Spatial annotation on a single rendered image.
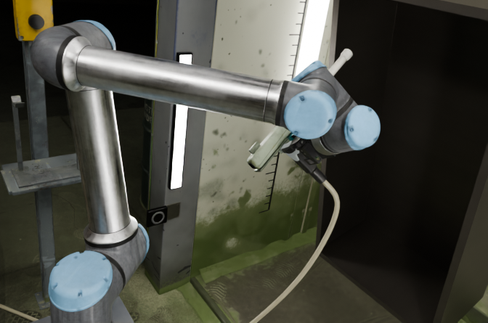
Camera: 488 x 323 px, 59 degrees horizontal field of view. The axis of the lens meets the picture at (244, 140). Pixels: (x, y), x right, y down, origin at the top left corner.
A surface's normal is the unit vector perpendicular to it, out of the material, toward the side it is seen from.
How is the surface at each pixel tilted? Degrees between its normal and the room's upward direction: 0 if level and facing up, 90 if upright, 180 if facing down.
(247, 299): 0
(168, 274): 90
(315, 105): 89
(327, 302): 0
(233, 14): 90
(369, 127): 61
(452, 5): 102
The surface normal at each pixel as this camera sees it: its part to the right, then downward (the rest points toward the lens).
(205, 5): 0.58, 0.40
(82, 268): 0.11, -0.87
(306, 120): -0.14, 0.39
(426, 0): -0.80, 0.34
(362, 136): 0.42, -0.11
